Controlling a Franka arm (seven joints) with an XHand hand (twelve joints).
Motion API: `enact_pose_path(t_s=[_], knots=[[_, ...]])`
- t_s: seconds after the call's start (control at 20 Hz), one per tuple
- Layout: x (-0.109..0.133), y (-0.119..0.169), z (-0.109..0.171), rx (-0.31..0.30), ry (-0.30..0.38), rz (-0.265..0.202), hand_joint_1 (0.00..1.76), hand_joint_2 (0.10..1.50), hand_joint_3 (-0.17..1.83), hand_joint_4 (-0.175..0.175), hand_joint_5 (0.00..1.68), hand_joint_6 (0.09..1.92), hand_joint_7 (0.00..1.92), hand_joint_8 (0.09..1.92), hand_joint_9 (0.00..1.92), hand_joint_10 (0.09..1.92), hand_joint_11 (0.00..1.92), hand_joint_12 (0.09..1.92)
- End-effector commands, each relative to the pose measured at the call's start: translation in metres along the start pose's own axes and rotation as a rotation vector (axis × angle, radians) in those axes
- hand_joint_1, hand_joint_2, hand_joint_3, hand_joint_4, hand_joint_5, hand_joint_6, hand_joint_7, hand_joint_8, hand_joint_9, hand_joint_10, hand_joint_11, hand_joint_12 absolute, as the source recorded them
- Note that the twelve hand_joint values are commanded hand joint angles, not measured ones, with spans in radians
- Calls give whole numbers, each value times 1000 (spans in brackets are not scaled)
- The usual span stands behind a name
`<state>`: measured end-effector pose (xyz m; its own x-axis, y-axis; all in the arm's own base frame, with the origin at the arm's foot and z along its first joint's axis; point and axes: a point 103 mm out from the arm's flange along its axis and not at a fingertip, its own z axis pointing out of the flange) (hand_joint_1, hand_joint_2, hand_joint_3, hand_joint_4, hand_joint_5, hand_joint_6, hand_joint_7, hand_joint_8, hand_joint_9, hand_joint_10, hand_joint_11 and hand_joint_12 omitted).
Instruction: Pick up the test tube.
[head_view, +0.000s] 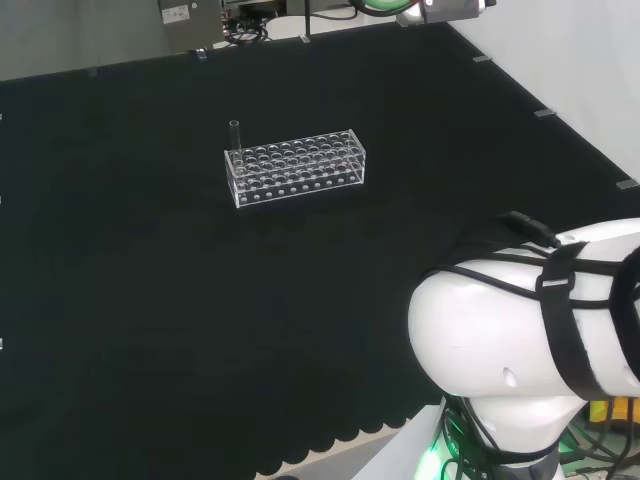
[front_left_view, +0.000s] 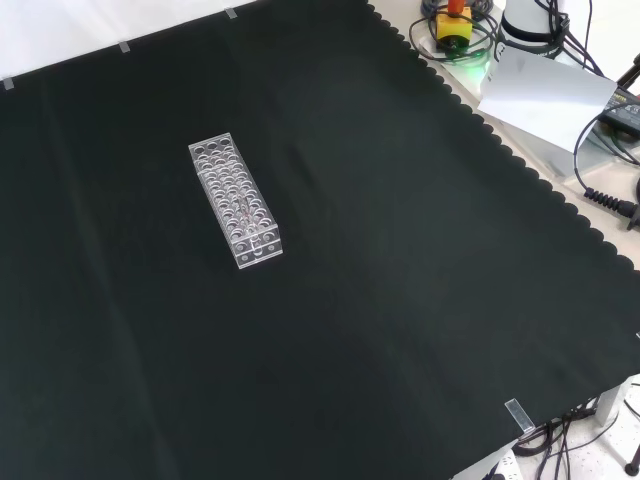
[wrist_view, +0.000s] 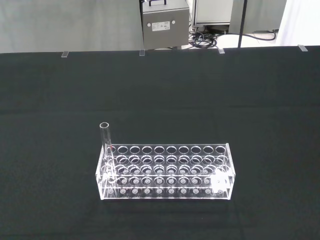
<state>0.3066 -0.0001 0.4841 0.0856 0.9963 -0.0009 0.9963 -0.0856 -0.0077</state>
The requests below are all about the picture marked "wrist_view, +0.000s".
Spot clear test tube rack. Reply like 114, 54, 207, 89
95, 142, 231, 202

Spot black bench cloth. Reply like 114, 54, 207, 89
0, 44, 320, 240

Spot white equipment cabinet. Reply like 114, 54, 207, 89
192, 0, 235, 27

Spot black floor cable bundle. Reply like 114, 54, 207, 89
188, 26, 219, 49

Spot grey metal equipment box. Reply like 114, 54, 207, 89
139, 0, 190, 50

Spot black tripod pole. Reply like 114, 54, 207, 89
236, 0, 249, 49

